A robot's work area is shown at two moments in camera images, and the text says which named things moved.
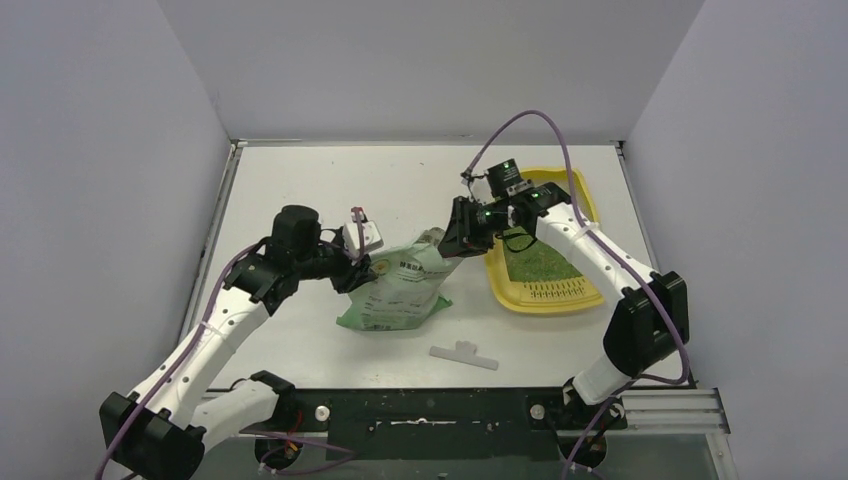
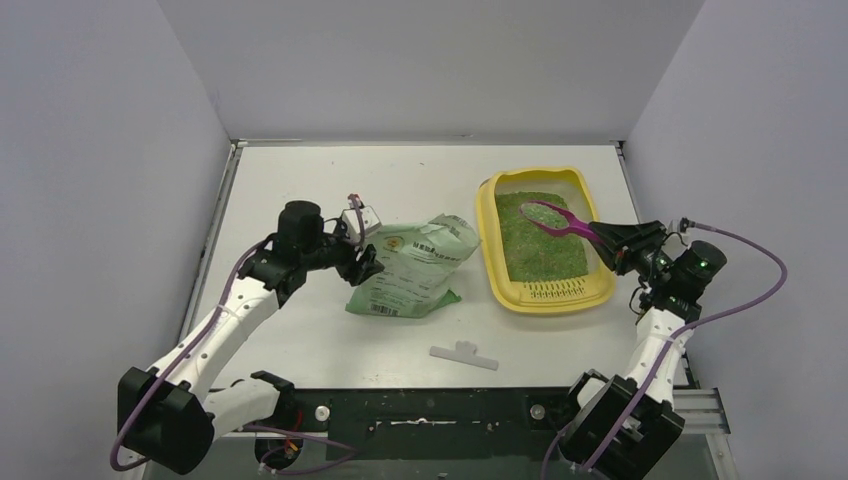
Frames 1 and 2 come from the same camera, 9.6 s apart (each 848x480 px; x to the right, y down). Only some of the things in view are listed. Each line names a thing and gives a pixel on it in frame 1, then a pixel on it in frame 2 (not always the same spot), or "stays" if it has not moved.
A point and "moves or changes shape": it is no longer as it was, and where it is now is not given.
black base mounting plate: (508, 424) stays
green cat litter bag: (407, 290) moves or changes shape
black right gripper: (468, 225) -> (636, 247)
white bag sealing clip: (466, 353) stays
